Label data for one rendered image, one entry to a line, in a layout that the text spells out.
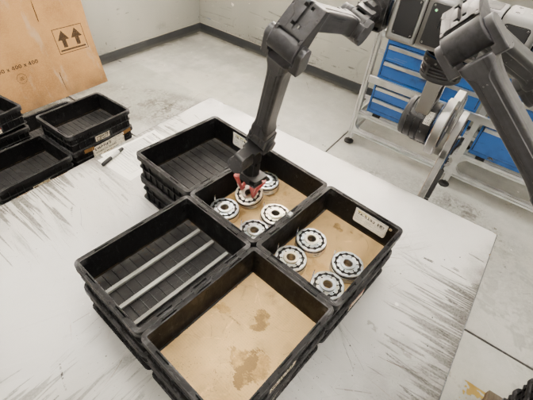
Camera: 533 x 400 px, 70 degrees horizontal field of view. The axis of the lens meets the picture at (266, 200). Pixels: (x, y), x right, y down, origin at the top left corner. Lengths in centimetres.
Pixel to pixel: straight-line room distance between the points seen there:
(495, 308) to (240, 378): 183
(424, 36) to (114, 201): 125
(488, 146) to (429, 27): 181
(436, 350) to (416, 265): 33
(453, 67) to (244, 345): 81
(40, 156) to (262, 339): 181
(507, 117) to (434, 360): 80
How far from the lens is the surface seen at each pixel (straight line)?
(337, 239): 133
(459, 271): 161
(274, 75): 94
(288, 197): 143
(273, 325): 110
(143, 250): 126
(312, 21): 88
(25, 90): 372
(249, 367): 105
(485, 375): 232
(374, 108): 314
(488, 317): 252
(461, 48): 80
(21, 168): 246
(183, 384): 93
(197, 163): 156
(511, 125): 82
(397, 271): 149
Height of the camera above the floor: 180
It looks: 44 degrees down
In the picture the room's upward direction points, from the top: 7 degrees clockwise
